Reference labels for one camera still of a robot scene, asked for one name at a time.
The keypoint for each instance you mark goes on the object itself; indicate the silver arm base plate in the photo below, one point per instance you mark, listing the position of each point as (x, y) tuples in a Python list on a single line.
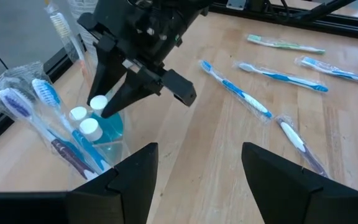
[(236, 3)]

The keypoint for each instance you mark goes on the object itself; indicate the clear acrylic organizer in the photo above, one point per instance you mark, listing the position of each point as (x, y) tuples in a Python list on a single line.
[(117, 155)]

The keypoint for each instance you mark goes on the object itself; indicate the blue white toothbrush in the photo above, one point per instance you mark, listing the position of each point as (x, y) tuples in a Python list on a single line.
[(46, 91), (337, 72), (17, 77), (238, 91), (283, 77)]

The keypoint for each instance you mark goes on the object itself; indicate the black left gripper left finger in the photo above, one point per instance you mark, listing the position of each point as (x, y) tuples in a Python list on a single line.
[(129, 193)]

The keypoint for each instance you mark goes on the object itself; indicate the purple white toothbrush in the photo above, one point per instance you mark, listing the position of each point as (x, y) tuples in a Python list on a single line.
[(15, 104), (292, 137)]

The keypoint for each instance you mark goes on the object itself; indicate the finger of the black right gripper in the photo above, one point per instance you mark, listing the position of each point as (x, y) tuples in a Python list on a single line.
[(107, 68), (132, 90)]

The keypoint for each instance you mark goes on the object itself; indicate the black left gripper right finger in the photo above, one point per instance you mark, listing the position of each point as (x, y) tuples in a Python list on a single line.
[(275, 193)]

